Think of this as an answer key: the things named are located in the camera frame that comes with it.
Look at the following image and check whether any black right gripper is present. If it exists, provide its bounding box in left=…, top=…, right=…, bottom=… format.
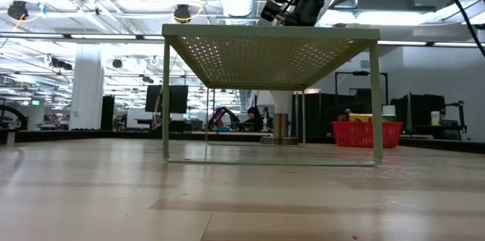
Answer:
left=283, top=0, right=331, bottom=27

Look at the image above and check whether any black equipment desk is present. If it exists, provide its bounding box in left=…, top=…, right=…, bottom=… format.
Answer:
left=390, top=93, right=468, bottom=139

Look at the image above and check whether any green perforated metal shelf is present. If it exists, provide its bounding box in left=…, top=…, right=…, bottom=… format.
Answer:
left=161, top=23, right=383, bottom=167

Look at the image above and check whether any wide black cabinet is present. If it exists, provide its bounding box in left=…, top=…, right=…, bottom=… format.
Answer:
left=291, top=92, right=357, bottom=138

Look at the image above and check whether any white pillar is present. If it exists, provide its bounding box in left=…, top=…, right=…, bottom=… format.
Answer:
left=69, top=54, right=105, bottom=131

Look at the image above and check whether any person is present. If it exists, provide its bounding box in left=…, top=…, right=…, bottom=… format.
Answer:
left=242, top=106, right=265, bottom=133

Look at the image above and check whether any narrow black cabinet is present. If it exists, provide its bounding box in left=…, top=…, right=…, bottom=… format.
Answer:
left=101, top=95, right=115, bottom=130

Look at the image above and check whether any black background monitor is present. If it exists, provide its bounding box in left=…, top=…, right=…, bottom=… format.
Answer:
left=145, top=84, right=189, bottom=114

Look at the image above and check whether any red plastic basket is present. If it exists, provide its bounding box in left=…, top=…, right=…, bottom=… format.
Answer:
left=332, top=121, right=405, bottom=149

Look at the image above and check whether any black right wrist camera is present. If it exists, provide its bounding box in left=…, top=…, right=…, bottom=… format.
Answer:
left=260, top=0, right=289, bottom=25

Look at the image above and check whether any black background rig frame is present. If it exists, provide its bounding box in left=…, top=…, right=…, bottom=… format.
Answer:
left=334, top=70, right=390, bottom=121

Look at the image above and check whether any black hanging arm cable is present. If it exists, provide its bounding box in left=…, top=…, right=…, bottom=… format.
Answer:
left=435, top=0, right=485, bottom=58

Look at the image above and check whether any black aluminium table frame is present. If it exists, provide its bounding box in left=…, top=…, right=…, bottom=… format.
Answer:
left=0, top=129, right=485, bottom=155

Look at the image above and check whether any black curved hose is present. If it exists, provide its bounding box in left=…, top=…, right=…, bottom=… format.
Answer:
left=0, top=104, right=28, bottom=130

